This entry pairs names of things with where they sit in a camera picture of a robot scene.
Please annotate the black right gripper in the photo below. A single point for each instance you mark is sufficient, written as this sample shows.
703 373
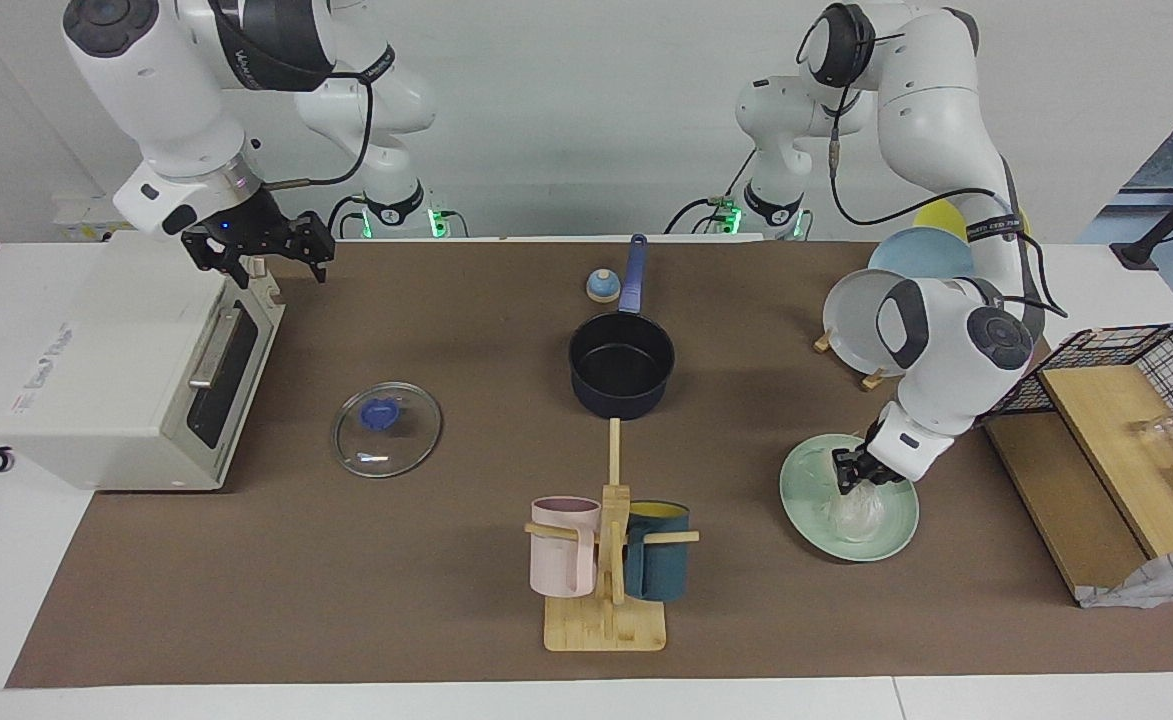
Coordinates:
246 230

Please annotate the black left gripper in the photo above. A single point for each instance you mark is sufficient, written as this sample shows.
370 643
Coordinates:
861 465

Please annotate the clear bag of vermicelli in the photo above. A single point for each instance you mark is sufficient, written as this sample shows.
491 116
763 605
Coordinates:
856 515

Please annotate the glass lid with blue knob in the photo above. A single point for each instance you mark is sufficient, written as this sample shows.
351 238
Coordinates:
386 430

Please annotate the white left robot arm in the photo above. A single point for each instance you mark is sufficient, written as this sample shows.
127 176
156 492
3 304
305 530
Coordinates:
936 130

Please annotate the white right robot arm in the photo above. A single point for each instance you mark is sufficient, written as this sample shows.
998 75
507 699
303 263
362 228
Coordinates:
166 90

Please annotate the mint green plate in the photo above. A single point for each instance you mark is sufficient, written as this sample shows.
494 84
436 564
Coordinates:
806 500

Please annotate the wooden plate rack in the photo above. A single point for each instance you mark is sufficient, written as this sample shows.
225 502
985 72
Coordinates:
871 380

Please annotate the grey plate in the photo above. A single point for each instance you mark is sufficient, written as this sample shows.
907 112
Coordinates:
851 320

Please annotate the light blue plate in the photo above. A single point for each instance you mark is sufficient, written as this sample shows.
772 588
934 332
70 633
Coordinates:
921 255

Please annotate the yellow plate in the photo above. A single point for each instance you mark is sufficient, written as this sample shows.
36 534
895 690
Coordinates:
941 215

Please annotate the white power strip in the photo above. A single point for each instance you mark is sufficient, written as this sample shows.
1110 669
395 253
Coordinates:
81 220

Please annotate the white toaster oven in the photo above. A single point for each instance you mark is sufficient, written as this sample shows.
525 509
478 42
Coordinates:
106 380

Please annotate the dark teal mug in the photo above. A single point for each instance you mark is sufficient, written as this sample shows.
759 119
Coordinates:
661 570

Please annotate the light bamboo board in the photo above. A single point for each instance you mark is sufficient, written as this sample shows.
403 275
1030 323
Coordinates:
1111 440

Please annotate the dark blue saucepan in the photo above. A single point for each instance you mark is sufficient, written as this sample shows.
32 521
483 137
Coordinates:
621 375

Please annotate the wooden mug tree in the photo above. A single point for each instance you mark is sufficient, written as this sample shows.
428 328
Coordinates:
606 625

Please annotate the clear glass cup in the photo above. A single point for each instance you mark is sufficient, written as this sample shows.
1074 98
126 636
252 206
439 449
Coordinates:
1166 440

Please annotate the pink mug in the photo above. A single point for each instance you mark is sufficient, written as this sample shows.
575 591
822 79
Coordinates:
561 560

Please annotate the grey crumpled cloth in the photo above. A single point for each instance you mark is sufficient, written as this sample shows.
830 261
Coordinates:
1156 580

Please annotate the small blue wooden knob toy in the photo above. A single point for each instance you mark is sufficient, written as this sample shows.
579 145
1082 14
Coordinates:
602 288

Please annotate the brown table mat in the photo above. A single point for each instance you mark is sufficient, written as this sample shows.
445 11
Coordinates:
396 560

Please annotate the black stand foot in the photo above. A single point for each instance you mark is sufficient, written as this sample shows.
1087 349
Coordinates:
1161 225

